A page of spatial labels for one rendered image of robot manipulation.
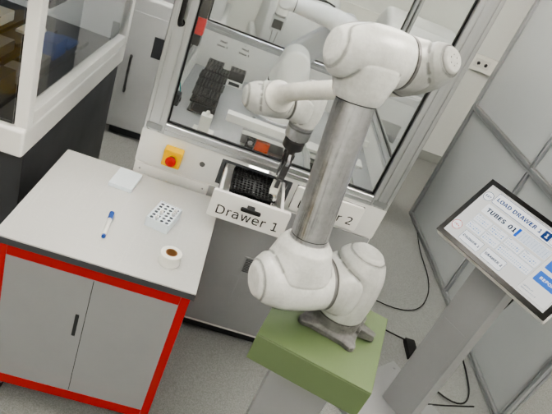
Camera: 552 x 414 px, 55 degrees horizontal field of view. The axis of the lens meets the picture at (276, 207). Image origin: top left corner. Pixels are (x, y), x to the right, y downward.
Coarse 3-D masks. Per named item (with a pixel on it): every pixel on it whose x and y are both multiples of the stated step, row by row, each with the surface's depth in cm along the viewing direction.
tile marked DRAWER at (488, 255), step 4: (488, 248) 202; (484, 252) 201; (488, 252) 201; (492, 252) 200; (484, 256) 201; (488, 256) 200; (492, 256) 200; (496, 256) 199; (488, 260) 199; (492, 260) 199; (496, 260) 198; (500, 260) 198; (504, 260) 197; (492, 264) 198; (496, 264) 198; (500, 264) 197; (504, 264) 197; (496, 268) 197; (500, 268) 197
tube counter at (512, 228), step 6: (504, 228) 203; (510, 228) 202; (516, 228) 201; (516, 234) 200; (522, 234) 199; (528, 234) 198; (522, 240) 198; (528, 240) 197; (534, 240) 197; (528, 246) 196; (534, 246) 196; (540, 246) 195; (534, 252) 195; (540, 252) 194; (546, 252) 193
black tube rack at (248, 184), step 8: (240, 168) 209; (232, 176) 208; (240, 176) 204; (248, 176) 206; (256, 176) 209; (264, 176) 212; (232, 184) 198; (240, 184) 199; (248, 184) 201; (256, 184) 203; (264, 184) 206; (232, 192) 197; (240, 192) 200; (256, 192) 199; (264, 192) 200; (256, 200) 199; (264, 200) 201
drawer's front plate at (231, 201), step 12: (216, 192) 185; (228, 192) 185; (216, 204) 187; (228, 204) 187; (240, 204) 187; (252, 204) 186; (264, 204) 188; (216, 216) 190; (228, 216) 189; (240, 216) 189; (252, 216) 189; (264, 216) 189; (276, 216) 189; (288, 216) 188; (252, 228) 192; (264, 228) 192; (276, 228) 191
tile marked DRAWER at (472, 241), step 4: (464, 232) 208; (468, 232) 207; (460, 236) 208; (464, 236) 207; (468, 236) 207; (472, 236) 206; (464, 240) 207; (468, 240) 206; (472, 240) 205; (476, 240) 205; (480, 240) 204; (468, 244) 205; (472, 244) 205; (476, 244) 204; (480, 244) 204; (484, 244) 203; (472, 248) 204; (476, 248) 203; (480, 248) 203
